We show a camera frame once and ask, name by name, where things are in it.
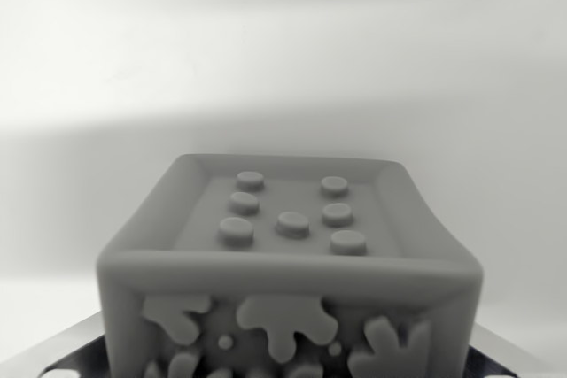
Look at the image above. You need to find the grey embossed cube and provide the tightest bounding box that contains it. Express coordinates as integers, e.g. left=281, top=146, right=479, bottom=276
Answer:
left=95, top=153, right=484, bottom=378

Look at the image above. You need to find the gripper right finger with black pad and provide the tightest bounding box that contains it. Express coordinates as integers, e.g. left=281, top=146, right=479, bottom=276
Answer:
left=462, top=322, right=567, bottom=378

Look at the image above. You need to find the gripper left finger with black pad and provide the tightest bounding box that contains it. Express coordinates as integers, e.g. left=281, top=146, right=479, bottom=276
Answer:
left=0, top=311, right=112, bottom=378

